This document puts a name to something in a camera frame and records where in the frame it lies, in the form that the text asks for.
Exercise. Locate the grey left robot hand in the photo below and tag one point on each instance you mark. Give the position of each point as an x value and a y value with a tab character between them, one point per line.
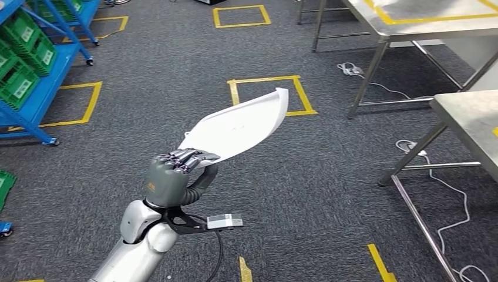
167	185

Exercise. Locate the white plastic shell part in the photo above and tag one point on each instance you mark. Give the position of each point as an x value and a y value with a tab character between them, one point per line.
237	128

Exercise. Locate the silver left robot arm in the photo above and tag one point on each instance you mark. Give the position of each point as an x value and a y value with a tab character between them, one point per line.
136	241

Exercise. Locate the stainless steel workbench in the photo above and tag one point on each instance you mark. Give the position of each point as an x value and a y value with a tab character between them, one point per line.
467	116
408	27

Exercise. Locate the green plastic crate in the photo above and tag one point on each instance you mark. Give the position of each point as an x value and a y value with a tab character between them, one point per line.
15	27
58	7
35	58
6	50
6	190
11	97

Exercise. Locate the black and white device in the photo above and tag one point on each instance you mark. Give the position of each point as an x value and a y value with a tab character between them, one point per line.
210	2

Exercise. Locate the black camera bracket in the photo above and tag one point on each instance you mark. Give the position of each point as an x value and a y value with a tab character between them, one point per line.
183	225

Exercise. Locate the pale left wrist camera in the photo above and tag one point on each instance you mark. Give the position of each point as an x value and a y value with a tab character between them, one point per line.
223	221

